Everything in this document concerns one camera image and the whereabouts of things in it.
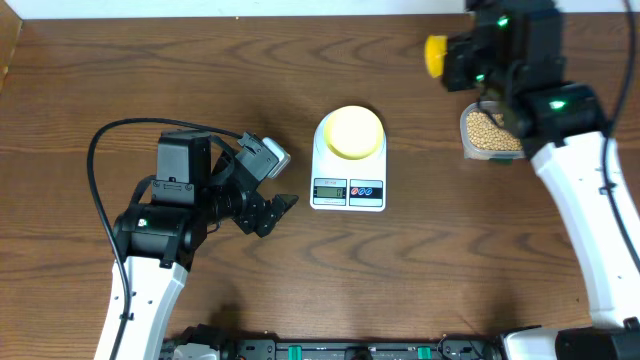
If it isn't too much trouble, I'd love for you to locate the clear plastic soybean container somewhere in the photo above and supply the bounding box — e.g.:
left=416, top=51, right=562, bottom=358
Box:
left=460, top=101, right=525, bottom=161

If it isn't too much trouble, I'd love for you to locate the yellow plastic bowl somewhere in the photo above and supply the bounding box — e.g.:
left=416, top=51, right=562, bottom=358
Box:
left=322, top=105, right=385, bottom=160

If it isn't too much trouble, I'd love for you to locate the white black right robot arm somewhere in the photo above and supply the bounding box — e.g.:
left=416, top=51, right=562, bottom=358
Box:
left=425, top=0, right=639, bottom=359

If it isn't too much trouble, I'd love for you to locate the yellow plastic measuring scoop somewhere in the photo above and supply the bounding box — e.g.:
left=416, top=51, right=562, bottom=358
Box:
left=424, top=35, right=448, bottom=78

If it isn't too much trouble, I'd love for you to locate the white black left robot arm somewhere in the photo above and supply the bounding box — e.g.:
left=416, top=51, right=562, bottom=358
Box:
left=95, top=130, right=298, bottom=359

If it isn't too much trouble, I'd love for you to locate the white digital kitchen scale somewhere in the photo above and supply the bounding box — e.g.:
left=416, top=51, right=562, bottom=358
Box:
left=309, top=112, right=387, bottom=212

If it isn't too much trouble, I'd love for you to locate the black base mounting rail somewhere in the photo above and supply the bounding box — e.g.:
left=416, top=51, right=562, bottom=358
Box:
left=159, top=324, right=561, bottom=360

